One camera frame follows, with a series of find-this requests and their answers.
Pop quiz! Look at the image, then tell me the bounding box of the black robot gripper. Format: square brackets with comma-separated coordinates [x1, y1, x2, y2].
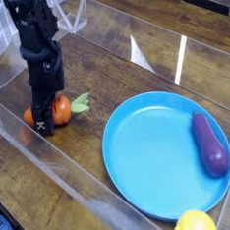
[20, 40, 65, 136]

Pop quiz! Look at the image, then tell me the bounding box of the orange toy carrot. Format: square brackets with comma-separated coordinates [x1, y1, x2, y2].
[21, 91, 93, 130]

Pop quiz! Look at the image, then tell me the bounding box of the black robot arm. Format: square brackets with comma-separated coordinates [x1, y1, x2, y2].
[3, 0, 65, 135]

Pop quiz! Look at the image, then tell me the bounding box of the blue round plate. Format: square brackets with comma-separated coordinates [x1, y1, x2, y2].
[102, 91, 230, 221]

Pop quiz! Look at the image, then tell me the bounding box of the purple toy eggplant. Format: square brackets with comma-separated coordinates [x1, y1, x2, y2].
[192, 110, 230, 178]

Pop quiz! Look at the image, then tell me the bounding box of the yellow toy fruit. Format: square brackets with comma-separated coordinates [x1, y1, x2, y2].
[174, 209, 218, 230]

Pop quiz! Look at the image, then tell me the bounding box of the clear acrylic enclosure wall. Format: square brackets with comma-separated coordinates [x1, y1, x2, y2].
[0, 0, 230, 230]

